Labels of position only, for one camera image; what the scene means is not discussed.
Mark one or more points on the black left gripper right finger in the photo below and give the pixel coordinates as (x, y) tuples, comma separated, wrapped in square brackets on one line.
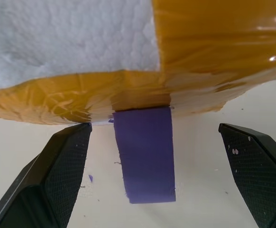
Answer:
[(259, 171)]

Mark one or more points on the purple tape strip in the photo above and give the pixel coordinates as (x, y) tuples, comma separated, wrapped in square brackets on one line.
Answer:
[(147, 154)]

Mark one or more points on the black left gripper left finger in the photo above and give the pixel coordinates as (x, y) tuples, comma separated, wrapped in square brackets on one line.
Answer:
[(57, 175)]

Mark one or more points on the white foam box yellow tape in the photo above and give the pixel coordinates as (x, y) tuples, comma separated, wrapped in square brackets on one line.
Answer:
[(85, 47)]

